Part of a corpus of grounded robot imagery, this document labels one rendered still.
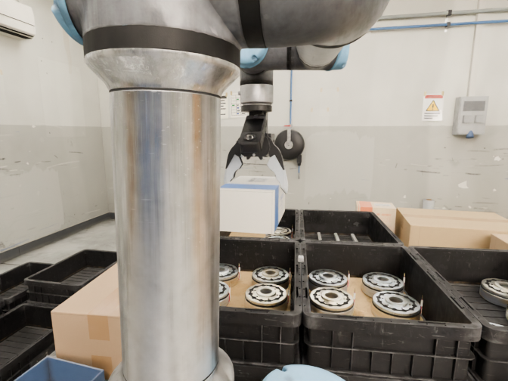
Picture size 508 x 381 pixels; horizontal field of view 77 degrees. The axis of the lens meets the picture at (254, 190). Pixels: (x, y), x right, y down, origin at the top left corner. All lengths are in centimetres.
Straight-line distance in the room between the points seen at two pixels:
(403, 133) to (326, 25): 387
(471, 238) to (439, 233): 11
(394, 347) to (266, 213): 33
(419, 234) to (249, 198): 87
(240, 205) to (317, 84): 346
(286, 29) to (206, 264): 18
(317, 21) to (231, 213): 48
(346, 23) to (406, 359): 57
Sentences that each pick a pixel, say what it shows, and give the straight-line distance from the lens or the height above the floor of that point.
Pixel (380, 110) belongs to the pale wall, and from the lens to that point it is 406.
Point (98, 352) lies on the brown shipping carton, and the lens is 86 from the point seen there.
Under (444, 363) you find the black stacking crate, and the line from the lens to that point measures 71.
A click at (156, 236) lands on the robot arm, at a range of 24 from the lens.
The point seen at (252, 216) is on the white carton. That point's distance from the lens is 65.
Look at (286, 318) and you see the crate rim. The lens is 61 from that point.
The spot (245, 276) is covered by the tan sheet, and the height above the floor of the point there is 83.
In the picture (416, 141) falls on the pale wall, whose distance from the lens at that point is 414.
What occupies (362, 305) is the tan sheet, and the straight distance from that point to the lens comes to 87.
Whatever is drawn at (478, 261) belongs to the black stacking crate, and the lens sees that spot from 109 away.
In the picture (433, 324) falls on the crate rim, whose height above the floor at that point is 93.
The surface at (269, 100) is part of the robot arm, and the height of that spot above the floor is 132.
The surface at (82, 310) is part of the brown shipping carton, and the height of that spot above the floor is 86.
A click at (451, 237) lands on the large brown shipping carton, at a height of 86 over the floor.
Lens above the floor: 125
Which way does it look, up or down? 10 degrees down
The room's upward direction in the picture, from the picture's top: straight up
